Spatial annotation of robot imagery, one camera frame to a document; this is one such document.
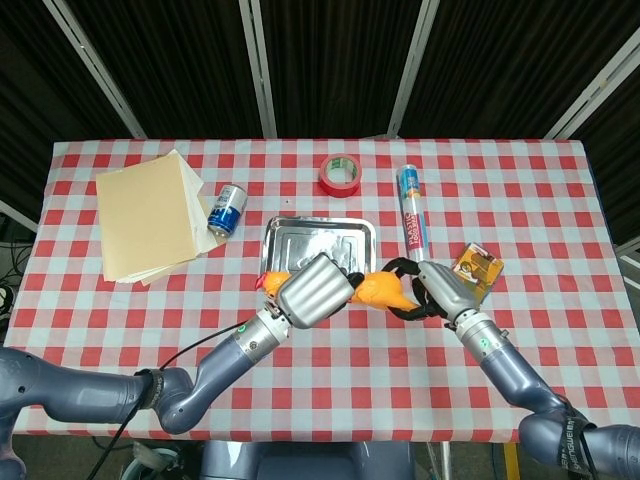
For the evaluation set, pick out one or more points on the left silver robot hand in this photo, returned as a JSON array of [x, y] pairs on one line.
[[312, 292]]

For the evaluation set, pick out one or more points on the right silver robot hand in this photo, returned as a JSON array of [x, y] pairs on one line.
[[447, 290]]

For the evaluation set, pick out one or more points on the yellow rubber chicken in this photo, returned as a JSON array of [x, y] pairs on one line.
[[380, 292]]

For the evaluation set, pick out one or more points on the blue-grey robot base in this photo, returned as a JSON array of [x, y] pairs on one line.
[[305, 462]]

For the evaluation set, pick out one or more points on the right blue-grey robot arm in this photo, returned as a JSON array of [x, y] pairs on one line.
[[510, 370]]

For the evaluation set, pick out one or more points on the silver metal tray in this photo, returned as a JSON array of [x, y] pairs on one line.
[[300, 240]]

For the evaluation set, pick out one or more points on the colourful snack box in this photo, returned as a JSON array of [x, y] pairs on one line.
[[482, 267]]

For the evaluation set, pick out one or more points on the plastic food wrap roll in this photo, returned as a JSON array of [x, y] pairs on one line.
[[415, 220]]

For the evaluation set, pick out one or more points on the red white checkered tablecloth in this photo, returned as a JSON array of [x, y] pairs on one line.
[[375, 380]]

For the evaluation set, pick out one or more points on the red tape roll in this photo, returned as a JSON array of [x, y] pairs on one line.
[[339, 186]]

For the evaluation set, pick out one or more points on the blue white drink can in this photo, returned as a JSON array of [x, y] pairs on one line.
[[227, 210]]

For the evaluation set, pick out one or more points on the stack of manila paper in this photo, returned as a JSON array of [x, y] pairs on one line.
[[147, 220]]

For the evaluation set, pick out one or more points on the black pleated curtain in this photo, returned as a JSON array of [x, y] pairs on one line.
[[340, 60]]

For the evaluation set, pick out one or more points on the white bucket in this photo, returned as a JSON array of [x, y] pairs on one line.
[[150, 462]]

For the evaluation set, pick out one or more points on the white frame post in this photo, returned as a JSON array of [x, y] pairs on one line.
[[259, 70], [595, 90], [95, 70], [412, 70]]

